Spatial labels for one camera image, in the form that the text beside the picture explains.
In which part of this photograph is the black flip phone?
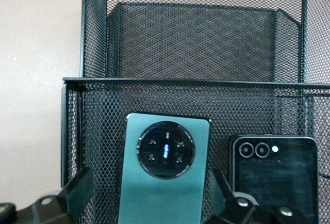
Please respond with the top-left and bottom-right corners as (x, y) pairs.
(228, 133), (319, 224)

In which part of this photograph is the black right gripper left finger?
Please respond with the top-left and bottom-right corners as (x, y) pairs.
(15, 167), (93, 224)

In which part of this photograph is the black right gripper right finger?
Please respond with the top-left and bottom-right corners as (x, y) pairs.
(206, 169), (276, 224)

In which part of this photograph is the green phone round camera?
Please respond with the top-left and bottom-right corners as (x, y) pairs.
(117, 113), (212, 224)

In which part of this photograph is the black mesh two-tier basket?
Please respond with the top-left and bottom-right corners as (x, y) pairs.
(60, 0), (330, 224)

